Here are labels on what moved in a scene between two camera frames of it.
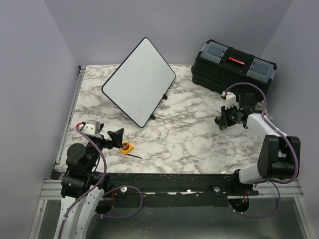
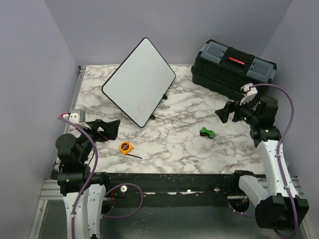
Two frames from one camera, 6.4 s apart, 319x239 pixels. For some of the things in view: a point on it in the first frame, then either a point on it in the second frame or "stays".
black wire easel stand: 152,116 stays
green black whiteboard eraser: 222,126 → 204,132
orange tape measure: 126,148 stays
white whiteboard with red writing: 138,87 stays
